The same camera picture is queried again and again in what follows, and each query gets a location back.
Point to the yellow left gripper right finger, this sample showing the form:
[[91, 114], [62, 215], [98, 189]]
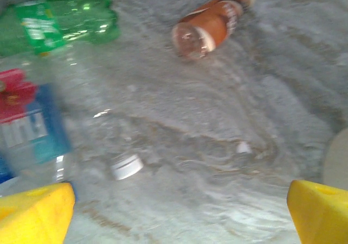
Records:
[[322, 216]]

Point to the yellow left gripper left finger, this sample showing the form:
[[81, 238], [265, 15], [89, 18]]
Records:
[[32, 219]]

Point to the clear bottle blue pink label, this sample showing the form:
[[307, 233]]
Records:
[[49, 124]]

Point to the green plastic soda bottle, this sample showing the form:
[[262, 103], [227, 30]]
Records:
[[68, 24]]

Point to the clear bottle orange label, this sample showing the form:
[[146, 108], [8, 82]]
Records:
[[212, 26]]

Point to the white plastic bin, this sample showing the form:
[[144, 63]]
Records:
[[338, 159]]

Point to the small white paper scrap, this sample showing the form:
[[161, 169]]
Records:
[[243, 147]]

